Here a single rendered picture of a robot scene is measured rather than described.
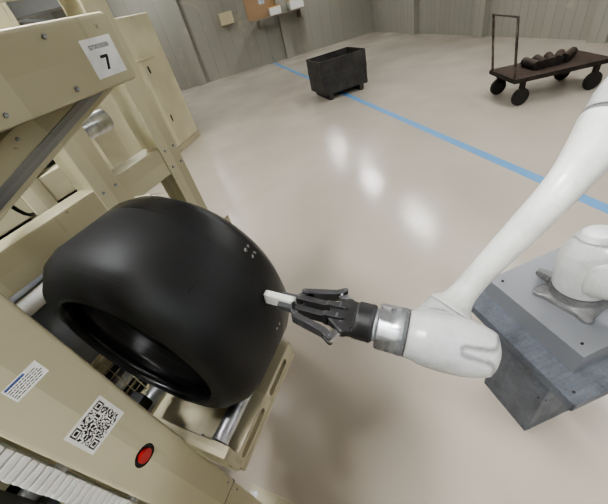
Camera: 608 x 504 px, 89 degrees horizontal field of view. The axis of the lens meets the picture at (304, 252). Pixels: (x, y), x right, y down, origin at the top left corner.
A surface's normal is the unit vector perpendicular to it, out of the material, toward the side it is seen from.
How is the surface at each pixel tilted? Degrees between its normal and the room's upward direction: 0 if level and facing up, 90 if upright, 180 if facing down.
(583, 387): 0
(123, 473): 90
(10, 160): 90
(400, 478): 0
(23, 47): 90
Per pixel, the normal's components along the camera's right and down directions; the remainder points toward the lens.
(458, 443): -0.22, -0.75
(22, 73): 0.91, 0.08
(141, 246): 0.18, -0.65
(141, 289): 0.00, 0.01
